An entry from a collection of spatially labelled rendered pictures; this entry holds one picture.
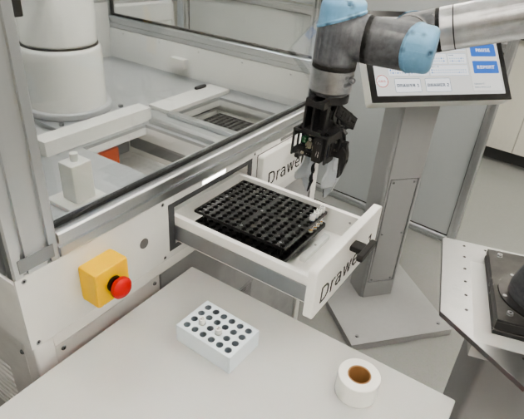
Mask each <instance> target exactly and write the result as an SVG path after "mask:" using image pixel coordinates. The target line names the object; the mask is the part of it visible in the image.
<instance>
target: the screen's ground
mask: <svg viewBox="0 0 524 419"><path fill-rule="evenodd" d="M494 47H495V52H496V57H471V53H470V48H469V47H468V48H465V51H445V52H437V53H466V56H467V64H468V69H469V74H470V76H388V82H389V88H377V84H376V88H377V93H378V96H427V95H465V94H502V93H506V92H505V87H504V82H503V78H502V69H501V65H500V61H499V56H498V51H497V44H496V43H494ZM472 61H497V65H498V69H499V73H474V71H473V66H472ZM373 71H374V77H375V75H388V69H387V68H384V67H376V66H373ZM449 77H450V81H451V86H452V91H444V92H427V90H426V85H425V80H424V78H449ZM394 78H420V80H421V85H422V90H423V92H404V93H396V90H395V84H394Z"/></svg>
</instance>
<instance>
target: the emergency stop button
mask: <svg viewBox="0 0 524 419"><path fill-rule="evenodd" d="M130 291H131V279H129V278H128V277H127V276H121V277H119V278H118V279H116V280H115V281H114V282H113V284H112V286H111V296H112V297H114V298H116V299H121V298H124V297H125V296H126V295H127V294H128V293H129V292H130Z"/></svg>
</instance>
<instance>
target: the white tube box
mask: <svg viewBox="0 0 524 419"><path fill-rule="evenodd" d="M199 317H205V326H200V325H199ZM218 326H220V327H222V334H221V335H220V336H216V335H215V328H216V327H218ZM259 332H260V331H259V330H258V329H256V328H254V327H252V326H250V325H249V324H248V323H245V322H244V321H242V320H240V319H239V318H237V317H235V316H234V315H232V314H230V313H228V312H226V311H225V310H224V309H222V308H219V307H218V306H216V305H214V304H213V303H211V302H209V301H208V300H207V301H206V302H204V303H203V304H201V305H200V306H199V307H198V308H197V309H196V310H195V311H193V312H192V313H190V314H189V315H188V316H187V317H185V318H184V319H182V320H181V321H180V322H179V323H177V324H176V339H177V340H178V341H179V342H181V343H183V344H185V345H186V346H187V347H188V348H190V349H192V350H193V351H195V352H197V353H198V354H200V355H201V356H202V357H204V358H205V359H207V360H209V361H210V362H212V363H214V364H215V365H216V366H217V367H219V368H221V369H222V370H224V371H225V372H227V373H229V374H230V373H231V372H232V371H233V370H234V369H235V368H236V367H237V366H238V365H239V364H240V363H241V362H242V361H243V360H244V359H245V358H246V357H247V356H248V355H249V354H250V353H251V352H252V351H253V350H254V349H255V348H256V347H257V346H258V342H259Z"/></svg>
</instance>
